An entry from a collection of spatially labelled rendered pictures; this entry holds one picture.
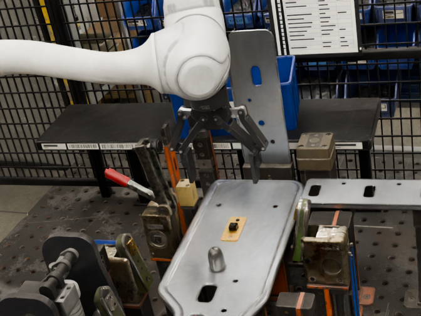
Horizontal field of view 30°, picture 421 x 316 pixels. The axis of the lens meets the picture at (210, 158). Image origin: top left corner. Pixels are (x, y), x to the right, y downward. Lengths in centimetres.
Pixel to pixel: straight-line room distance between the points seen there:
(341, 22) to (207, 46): 79
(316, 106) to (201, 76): 84
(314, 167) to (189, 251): 38
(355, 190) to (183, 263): 41
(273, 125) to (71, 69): 62
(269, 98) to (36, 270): 86
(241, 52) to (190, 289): 55
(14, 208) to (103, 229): 171
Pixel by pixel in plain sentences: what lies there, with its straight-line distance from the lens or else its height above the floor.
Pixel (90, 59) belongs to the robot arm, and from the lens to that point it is 134.
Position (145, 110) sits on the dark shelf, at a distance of 218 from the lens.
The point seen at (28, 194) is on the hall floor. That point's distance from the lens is 409.
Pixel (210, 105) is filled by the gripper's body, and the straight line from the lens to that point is 148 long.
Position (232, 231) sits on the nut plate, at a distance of 166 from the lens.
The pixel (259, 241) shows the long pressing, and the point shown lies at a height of 100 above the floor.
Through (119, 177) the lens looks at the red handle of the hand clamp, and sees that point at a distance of 168.
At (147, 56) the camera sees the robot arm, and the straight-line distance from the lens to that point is 129.
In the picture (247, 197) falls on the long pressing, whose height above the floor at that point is 100.
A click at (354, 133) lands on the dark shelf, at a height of 103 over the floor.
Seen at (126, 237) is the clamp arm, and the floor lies 110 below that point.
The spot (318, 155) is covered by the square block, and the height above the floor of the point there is 104.
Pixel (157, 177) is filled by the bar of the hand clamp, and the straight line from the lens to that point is 163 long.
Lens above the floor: 196
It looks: 29 degrees down
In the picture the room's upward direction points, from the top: 11 degrees counter-clockwise
